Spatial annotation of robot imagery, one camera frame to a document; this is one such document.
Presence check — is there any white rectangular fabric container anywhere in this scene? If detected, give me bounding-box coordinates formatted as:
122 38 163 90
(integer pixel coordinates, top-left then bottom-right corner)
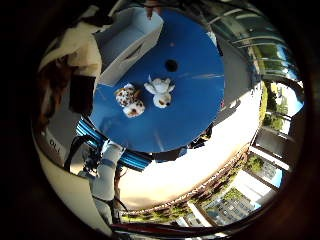
94 7 165 88

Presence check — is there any orange striped tiger plush toy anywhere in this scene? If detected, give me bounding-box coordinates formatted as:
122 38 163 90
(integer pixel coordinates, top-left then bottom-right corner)
35 57 73 129

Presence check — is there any white plush toy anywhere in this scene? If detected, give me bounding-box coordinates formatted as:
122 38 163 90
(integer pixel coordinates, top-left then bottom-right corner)
143 75 176 109

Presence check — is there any brown spotted plush toy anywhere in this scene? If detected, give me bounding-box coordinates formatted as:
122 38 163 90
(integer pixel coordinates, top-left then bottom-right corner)
114 83 147 119

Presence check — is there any black cable bundle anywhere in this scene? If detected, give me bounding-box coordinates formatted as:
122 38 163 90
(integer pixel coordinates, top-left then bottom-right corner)
63 134 103 174

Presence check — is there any blue metal frame rail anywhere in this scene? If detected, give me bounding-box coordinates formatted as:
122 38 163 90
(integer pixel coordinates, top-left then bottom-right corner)
75 117 153 173

